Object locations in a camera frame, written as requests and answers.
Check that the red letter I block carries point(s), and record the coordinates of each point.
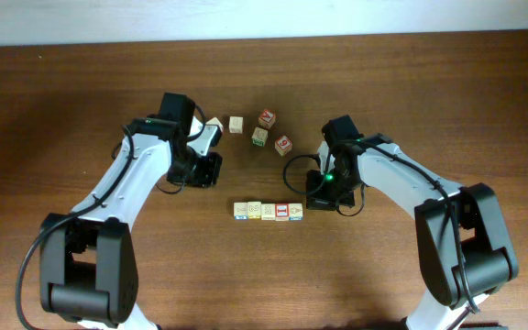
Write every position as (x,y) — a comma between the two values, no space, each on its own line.
(282,212)

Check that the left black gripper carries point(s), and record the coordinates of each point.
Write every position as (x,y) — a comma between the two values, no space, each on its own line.
(206,177)

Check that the red letter A block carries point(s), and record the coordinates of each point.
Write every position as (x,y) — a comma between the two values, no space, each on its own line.
(267,119)

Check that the green trimmed wooden block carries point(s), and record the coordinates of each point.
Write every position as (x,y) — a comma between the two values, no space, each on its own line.
(260,136)

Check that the red number 6 block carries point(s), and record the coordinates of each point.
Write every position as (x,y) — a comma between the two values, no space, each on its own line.
(283,145)

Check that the yellow number 2 block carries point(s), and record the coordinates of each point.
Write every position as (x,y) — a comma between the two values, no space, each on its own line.
(254,210)

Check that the blue trimmed picture block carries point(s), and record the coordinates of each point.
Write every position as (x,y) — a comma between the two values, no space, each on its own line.
(295,211)

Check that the plain wooden block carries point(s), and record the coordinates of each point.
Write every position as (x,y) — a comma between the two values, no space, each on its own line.
(235,124)

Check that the wooden letter X block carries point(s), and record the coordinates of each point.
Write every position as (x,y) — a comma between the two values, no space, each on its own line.
(241,211)

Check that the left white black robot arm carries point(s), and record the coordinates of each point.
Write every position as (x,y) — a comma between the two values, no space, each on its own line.
(87,270)

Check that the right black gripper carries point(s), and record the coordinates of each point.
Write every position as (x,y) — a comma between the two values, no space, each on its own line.
(321,202)

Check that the wooden block red side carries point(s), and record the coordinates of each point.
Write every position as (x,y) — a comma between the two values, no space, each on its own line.
(215,122)

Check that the wooden number 3 block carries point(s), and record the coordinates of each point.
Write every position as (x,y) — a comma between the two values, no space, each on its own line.
(268,212)

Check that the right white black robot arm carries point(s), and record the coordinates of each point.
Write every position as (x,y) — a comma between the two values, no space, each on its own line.
(464,246)

